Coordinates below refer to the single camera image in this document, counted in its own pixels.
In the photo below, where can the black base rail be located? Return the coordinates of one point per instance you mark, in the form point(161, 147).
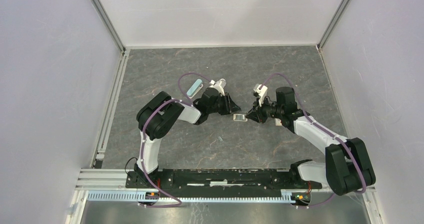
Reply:
point(220, 183)

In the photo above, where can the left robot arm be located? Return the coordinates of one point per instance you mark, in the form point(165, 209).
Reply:
point(156, 119)

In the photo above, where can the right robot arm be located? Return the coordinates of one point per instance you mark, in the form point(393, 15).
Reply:
point(347, 166)

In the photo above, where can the light blue stapler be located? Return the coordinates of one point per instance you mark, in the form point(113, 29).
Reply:
point(195, 88)

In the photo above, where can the white cable tray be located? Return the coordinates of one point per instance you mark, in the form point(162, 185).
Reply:
point(140, 196)

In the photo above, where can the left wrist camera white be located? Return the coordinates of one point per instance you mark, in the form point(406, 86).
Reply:
point(219, 85)

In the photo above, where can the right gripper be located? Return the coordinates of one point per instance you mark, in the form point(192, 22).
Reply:
point(258, 115)

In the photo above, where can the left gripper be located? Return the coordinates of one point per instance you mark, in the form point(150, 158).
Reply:
point(230, 106)

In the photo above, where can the staple box grey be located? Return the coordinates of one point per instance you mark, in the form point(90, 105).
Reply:
point(239, 117)

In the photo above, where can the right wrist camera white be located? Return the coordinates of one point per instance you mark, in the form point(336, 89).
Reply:
point(260, 92)

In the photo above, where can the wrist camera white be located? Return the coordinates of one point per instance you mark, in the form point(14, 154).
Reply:
point(219, 85)
point(260, 92)

